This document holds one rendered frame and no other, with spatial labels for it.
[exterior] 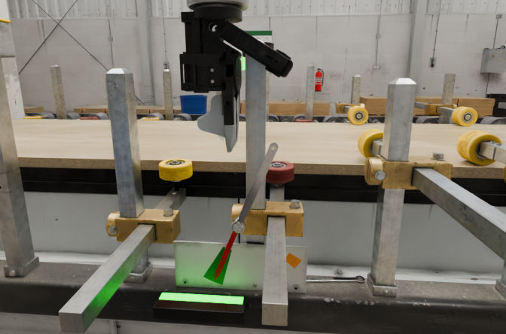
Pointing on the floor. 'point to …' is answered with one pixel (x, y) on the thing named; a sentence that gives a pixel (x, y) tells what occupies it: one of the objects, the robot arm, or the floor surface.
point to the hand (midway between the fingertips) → (233, 144)
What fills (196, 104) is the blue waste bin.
